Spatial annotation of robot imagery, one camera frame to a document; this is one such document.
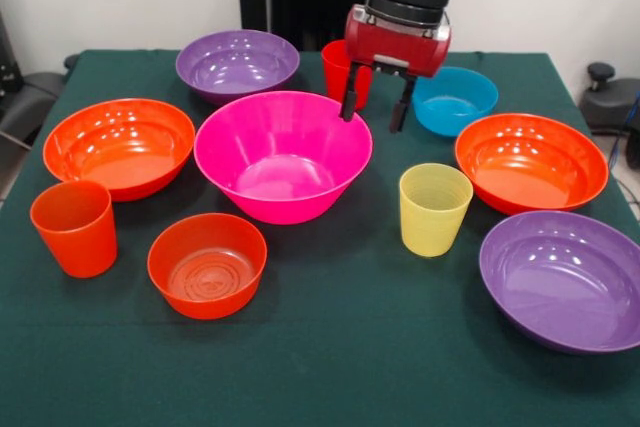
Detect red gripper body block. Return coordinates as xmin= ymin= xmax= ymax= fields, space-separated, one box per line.
xmin=343 ymin=3 xmax=453 ymax=79

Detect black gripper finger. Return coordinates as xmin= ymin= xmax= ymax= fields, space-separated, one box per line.
xmin=338 ymin=60 xmax=369 ymax=122
xmin=388 ymin=71 xmax=419 ymax=134

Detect blue bowl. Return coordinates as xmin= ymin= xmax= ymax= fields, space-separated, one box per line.
xmin=410 ymin=65 xmax=500 ymax=138

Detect large pink bowl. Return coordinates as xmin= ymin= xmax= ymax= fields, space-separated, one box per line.
xmin=193 ymin=90 xmax=374 ymax=226

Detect red cup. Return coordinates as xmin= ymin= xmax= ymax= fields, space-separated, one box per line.
xmin=321 ymin=39 xmax=374 ymax=111

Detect purple bowl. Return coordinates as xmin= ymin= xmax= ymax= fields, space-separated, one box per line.
xmin=478 ymin=210 xmax=640 ymax=356
xmin=174 ymin=29 xmax=301 ymax=107

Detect yellow cup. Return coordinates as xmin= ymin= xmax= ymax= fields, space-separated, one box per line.
xmin=398 ymin=162 xmax=475 ymax=259

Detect large orange bowl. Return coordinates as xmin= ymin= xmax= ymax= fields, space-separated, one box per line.
xmin=454 ymin=113 xmax=610 ymax=217
xmin=42 ymin=97 xmax=197 ymax=203

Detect small orange bowl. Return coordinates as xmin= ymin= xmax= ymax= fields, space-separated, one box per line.
xmin=146 ymin=212 xmax=269 ymax=321

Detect dark green tablecloth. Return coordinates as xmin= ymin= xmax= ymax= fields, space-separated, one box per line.
xmin=0 ymin=49 xmax=640 ymax=427

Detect orange cup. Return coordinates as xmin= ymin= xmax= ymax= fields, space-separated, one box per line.
xmin=29 ymin=180 xmax=119 ymax=280

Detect black side stand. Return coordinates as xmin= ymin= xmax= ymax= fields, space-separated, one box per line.
xmin=0 ymin=11 xmax=56 ymax=148

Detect black pedestal leg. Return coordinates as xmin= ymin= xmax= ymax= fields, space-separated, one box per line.
xmin=579 ymin=62 xmax=640 ymax=131
xmin=19 ymin=53 xmax=81 ymax=116

